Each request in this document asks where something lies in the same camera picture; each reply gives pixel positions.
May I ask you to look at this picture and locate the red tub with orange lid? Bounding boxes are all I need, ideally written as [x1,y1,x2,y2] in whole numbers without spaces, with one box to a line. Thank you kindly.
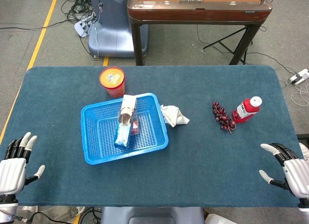
[99,67,126,98]

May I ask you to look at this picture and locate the blue perforated plastic basket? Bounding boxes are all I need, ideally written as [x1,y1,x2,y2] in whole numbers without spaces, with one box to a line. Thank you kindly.
[80,92,169,166]

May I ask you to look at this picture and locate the white power strip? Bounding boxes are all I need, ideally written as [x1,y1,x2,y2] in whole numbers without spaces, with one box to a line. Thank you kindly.
[73,15,95,38]
[288,69,309,85]

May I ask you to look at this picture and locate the blue-grey own robot base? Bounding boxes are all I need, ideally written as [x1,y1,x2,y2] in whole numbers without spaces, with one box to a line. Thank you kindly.
[100,206,206,224]

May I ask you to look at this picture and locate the crumpled white snack bag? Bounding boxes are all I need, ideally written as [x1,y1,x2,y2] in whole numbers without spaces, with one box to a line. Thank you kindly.
[160,104,190,127]

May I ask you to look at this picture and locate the blue cookie box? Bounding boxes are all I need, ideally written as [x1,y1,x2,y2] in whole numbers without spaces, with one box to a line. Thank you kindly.
[114,94,138,148]

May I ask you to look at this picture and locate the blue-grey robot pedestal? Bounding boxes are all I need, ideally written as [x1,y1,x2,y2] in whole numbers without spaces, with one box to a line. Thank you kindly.
[87,0,149,58]

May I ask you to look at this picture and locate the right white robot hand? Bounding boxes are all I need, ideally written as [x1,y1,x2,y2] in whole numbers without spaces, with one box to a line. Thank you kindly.
[259,143,309,198]

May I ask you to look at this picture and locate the teal carpet table cloth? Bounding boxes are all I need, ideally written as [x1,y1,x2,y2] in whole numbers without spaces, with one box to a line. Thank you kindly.
[0,65,309,208]

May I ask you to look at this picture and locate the dark purple grape bunch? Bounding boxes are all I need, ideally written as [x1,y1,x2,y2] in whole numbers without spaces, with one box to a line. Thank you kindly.
[211,101,237,134]

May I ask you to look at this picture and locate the tangled black floor cables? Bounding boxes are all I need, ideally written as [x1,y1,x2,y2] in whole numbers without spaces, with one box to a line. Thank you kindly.
[60,0,98,24]

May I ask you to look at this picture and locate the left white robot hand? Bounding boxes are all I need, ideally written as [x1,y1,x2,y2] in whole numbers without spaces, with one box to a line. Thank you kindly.
[0,131,46,197]

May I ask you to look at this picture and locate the brown mahjong table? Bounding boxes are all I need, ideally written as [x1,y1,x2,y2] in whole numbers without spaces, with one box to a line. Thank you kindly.
[127,0,273,66]

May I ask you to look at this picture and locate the red drink bottle white cap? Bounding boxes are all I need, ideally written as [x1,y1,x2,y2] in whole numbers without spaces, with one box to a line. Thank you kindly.
[231,96,263,124]

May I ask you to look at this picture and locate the small red snack pack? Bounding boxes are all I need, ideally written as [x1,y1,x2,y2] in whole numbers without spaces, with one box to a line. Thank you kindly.
[130,108,141,136]

